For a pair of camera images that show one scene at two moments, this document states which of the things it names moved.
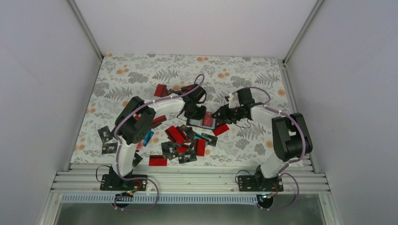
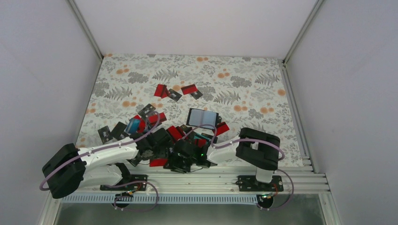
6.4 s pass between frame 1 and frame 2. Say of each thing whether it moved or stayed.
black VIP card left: stayed
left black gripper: moved
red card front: stayed
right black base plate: stayed
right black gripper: moved
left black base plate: stayed
